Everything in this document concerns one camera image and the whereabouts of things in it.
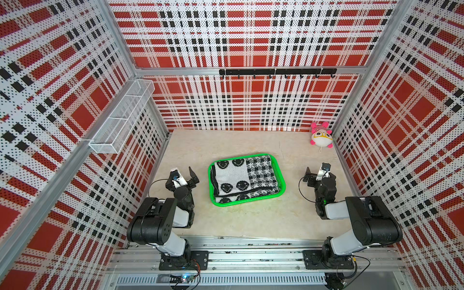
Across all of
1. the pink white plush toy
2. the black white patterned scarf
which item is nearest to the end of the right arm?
the black white patterned scarf

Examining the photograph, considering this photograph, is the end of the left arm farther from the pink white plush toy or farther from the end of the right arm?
the pink white plush toy

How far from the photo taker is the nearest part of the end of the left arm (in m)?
0.75

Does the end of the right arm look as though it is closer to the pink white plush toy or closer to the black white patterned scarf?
the black white patterned scarf

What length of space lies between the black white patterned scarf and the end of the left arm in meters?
0.09

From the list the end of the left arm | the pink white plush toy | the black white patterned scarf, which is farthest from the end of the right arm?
the end of the left arm

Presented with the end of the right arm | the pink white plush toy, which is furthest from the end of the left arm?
the pink white plush toy

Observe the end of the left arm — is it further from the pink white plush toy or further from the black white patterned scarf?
the pink white plush toy

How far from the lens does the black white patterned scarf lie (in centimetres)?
84

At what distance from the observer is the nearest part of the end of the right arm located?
0.78m
